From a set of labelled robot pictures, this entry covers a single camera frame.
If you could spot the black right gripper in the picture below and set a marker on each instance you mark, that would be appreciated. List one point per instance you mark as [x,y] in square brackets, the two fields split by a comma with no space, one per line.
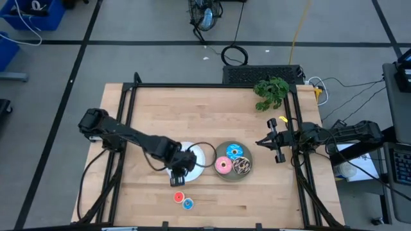
[284,141]

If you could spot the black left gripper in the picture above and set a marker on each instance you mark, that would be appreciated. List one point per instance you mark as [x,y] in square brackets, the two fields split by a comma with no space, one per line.
[183,162]

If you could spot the small red iced donut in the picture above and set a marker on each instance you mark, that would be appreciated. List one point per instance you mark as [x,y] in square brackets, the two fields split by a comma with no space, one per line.
[178,197]

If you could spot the large blue iced donut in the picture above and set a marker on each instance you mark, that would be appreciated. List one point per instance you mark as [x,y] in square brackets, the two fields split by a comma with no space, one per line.
[234,151]

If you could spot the large chocolate iced donut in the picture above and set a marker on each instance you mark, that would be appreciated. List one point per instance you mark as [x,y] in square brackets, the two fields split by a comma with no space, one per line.
[241,165]

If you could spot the large pink iced donut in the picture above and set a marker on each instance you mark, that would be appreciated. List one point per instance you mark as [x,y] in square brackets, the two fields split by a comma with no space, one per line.
[223,165]

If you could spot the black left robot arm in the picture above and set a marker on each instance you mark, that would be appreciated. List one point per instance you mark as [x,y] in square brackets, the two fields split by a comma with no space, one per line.
[135,138]

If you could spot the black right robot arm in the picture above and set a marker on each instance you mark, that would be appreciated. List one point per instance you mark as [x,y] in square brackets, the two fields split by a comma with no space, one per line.
[353,131]

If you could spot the white round plate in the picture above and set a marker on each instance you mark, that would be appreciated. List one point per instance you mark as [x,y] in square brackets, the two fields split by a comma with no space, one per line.
[199,158]

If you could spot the yellow tag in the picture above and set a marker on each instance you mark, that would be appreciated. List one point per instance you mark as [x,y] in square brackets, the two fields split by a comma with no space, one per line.
[283,118]

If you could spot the small blue sprinkled donut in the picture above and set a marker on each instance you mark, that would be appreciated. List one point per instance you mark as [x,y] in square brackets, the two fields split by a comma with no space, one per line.
[187,203]

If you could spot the green potted plant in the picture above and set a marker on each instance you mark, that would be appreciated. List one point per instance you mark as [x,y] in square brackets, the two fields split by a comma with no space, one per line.
[271,93]

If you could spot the grey round plate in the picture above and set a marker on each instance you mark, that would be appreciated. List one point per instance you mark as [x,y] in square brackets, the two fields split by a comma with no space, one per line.
[232,178]

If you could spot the yellow power plug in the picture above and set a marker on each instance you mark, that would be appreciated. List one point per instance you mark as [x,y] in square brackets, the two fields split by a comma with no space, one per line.
[318,94]

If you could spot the black computer case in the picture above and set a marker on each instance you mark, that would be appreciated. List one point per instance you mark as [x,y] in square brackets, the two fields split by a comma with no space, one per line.
[263,74]

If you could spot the white cup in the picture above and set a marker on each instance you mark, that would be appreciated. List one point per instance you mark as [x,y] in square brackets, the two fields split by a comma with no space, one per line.
[346,170]

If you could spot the white paper sheet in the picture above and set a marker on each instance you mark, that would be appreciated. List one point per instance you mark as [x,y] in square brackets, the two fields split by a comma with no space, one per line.
[363,163]

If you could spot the grey desk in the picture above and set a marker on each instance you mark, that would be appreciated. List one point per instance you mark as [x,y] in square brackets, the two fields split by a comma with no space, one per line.
[398,109]

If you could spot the black keyboard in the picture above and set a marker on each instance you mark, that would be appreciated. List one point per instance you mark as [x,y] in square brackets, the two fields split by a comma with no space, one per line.
[403,167]

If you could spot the black floor fan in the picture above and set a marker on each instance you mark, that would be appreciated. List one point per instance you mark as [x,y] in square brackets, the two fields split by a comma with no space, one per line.
[205,16]

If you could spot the black desk device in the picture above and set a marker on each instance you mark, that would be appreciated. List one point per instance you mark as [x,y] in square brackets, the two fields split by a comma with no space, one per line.
[404,73]

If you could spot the black chair base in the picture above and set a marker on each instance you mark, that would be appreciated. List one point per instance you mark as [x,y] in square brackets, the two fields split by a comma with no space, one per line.
[4,107]

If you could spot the grey table foot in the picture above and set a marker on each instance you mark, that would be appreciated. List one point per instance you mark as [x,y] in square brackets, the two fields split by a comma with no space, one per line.
[13,77]

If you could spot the blue plastic bin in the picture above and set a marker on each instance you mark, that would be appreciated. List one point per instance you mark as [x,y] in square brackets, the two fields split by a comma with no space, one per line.
[48,16]
[6,51]

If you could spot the black aluminium table frame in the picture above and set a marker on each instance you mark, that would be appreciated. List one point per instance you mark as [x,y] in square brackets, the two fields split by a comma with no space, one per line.
[192,85]

